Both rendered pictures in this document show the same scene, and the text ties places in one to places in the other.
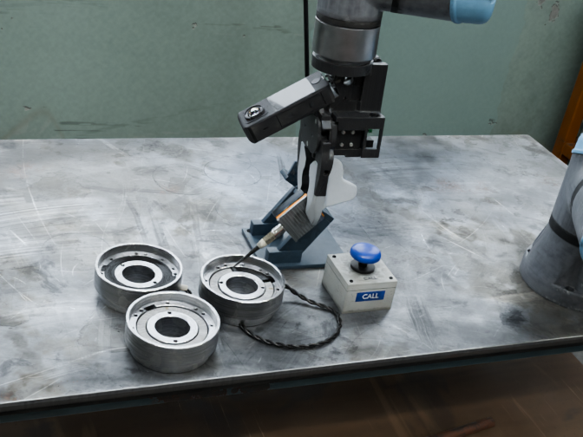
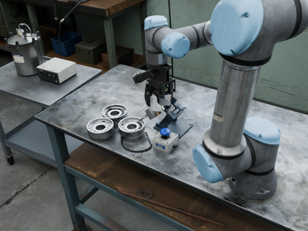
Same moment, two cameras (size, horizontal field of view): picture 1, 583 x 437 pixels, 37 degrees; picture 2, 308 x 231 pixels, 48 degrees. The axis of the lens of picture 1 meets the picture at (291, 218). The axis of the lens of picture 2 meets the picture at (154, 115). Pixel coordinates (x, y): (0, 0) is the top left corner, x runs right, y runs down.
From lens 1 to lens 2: 1.10 m
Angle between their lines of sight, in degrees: 52
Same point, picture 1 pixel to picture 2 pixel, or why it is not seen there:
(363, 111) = (161, 82)
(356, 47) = (149, 59)
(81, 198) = (142, 92)
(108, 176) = not seen: hidden behind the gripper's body
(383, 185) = not seen: hidden behind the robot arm
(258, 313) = (124, 134)
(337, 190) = (155, 106)
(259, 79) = not seen: outside the picture
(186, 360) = (92, 135)
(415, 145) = (286, 114)
